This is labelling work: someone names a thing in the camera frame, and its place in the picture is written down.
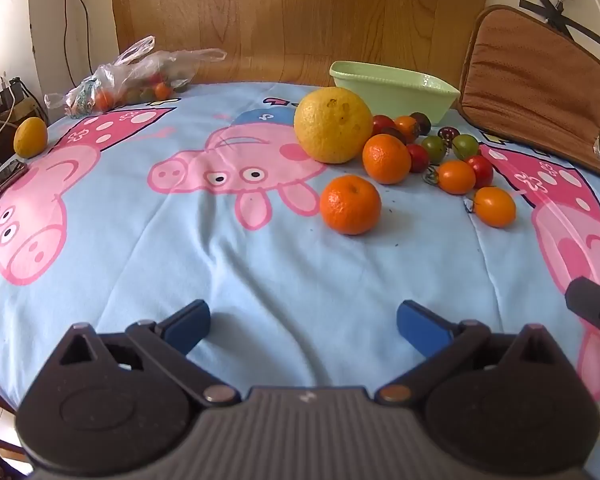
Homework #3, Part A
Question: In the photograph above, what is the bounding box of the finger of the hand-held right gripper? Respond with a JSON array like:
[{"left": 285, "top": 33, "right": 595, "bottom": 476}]
[{"left": 566, "top": 277, "right": 600, "bottom": 347}]

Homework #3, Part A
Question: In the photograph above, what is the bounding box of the orange cherry tomato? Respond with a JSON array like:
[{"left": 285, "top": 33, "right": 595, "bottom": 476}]
[
  {"left": 472, "top": 186, "right": 517, "bottom": 228},
  {"left": 394, "top": 116, "right": 421, "bottom": 145},
  {"left": 437, "top": 160, "right": 477, "bottom": 195}
]

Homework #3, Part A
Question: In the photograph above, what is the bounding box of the light green plastic basin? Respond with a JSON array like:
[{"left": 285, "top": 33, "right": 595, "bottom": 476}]
[{"left": 329, "top": 60, "right": 462, "bottom": 123}]

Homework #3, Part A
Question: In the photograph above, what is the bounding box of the small yellow orange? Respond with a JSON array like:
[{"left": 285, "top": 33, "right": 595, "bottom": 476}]
[{"left": 13, "top": 116, "right": 49, "bottom": 158}]

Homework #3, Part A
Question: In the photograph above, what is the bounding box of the orange mandarin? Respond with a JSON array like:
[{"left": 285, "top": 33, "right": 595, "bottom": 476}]
[
  {"left": 362, "top": 133, "right": 412, "bottom": 185},
  {"left": 320, "top": 175, "right": 382, "bottom": 236}
]

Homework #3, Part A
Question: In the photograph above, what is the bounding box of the wooden headboard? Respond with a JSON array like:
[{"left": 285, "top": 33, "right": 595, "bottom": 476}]
[{"left": 107, "top": 0, "right": 496, "bottom": 88}]

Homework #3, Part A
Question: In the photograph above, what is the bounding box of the large yellow pomelo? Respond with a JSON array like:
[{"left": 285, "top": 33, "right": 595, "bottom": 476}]
[{"left": 294, "top": 87, "right": 374, "bottom": 164}]

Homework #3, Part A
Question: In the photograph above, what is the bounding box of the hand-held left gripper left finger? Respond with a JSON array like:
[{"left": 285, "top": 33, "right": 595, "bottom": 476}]
[{"left": 50, "top": 300, "right": 242, "bottom": 407}]

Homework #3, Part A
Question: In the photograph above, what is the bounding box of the brown seat cushion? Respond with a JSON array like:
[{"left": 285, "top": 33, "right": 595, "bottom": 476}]
[{"left": 457, "top": 4, "right": 600, "bottom": 183}]

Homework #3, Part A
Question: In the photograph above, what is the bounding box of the blue pig-print blanket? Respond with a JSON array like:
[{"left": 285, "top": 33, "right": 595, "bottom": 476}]
[{"left": 0, "top": 80, "right": 600, "bottom": 441}]

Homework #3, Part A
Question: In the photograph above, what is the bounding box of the black phone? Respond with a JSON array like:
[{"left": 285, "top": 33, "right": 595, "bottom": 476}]
[{"left": 0, "top": 160, "right": 31, "bottom": 206}]

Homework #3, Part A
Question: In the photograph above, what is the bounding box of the black tape cross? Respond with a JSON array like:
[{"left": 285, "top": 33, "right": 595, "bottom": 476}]
[{"left": 519, "top": 0, "right": 600, "bottom": 46}]

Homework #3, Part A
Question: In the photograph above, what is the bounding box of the green cherry tomato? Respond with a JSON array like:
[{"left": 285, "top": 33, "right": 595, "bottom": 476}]
[
  {"left": 451, "top": 134, "right": 479, "bottom": 162},
  {"left": 421, "top": 135, "right": 448, "bottom": 165}
]

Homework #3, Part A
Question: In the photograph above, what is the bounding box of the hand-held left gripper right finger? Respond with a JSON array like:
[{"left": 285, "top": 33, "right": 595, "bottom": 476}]
[{"left": 375, "top": 300, "right": 563, "bottom": 405}]

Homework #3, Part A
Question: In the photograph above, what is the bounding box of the black power adapter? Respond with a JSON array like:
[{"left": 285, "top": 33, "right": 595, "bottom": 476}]
[{"left": 0, "top": 77, "right": 36, "bottom": 111}]

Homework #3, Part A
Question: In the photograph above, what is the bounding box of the clear plastic bag of tomatoes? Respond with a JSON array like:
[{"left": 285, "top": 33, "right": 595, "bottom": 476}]
[{"left": 44, "top": 35, "right": 228, "bottom": 120}]

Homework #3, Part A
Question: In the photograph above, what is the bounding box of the black wall cable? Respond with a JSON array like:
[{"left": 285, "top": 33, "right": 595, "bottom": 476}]
[{"left": 60, "top": 0, "right": 92, "bottom": 88}]

